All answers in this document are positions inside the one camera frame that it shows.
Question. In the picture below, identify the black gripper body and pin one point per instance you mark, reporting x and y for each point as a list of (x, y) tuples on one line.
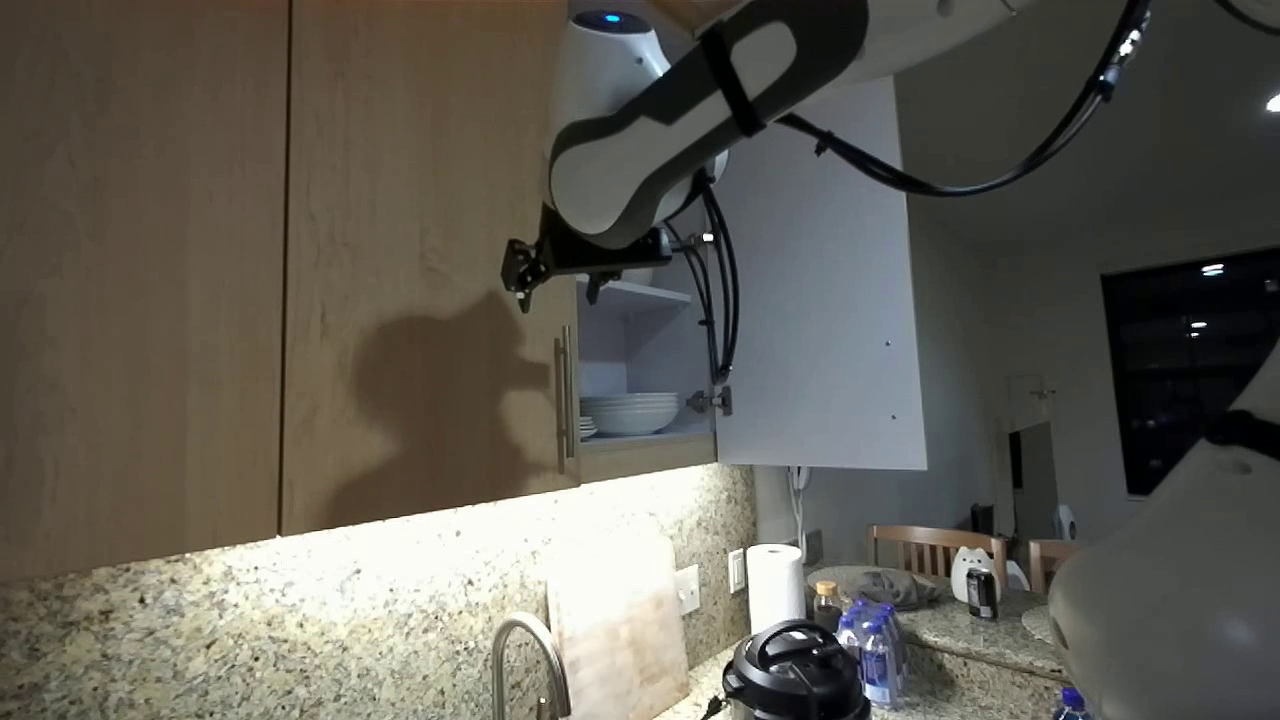
[(601, 255)]

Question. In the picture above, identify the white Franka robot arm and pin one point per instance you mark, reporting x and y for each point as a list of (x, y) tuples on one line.
[(625, 174)]

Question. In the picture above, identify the metal cabinet hinge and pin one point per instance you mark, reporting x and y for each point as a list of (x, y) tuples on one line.
[(710, 401)]

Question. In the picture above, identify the wood cabinet with white shelves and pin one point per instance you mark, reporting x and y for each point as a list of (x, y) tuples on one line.
[(643, 460)]

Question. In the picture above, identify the plain cabinet door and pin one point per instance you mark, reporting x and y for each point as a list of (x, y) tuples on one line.
[(826, 334)]

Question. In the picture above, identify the white deep plate stack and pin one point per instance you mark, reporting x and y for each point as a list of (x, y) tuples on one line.
[(632, 414)]

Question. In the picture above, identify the wooden cutting board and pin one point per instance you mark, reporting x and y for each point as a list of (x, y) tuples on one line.
[(621, 655)]

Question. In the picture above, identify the white paper towel roll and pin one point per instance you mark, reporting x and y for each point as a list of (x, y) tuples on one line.
[(778, 584)]

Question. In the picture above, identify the steel faucet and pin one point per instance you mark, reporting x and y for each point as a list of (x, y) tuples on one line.
[(499, 672)]

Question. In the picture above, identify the grey round tray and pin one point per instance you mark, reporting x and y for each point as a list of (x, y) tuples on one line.
[(864, 584)]

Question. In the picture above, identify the blue plastic bottle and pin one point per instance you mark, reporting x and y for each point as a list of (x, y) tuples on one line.
[(872, 655)]

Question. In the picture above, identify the white kettle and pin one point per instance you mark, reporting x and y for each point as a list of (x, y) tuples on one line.
[(979, 580)]

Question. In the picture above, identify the dark window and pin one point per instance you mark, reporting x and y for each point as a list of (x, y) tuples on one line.
[(1186, 373)]

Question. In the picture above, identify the round ceiling light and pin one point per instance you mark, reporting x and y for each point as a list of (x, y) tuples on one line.
[(1268, 101)]

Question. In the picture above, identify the white wall outlet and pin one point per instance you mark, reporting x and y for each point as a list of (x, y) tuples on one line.
[(684, 590), (738, 570)]

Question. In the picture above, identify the wood wall cabinet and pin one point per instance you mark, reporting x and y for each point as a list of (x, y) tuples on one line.
[(133, 266)]

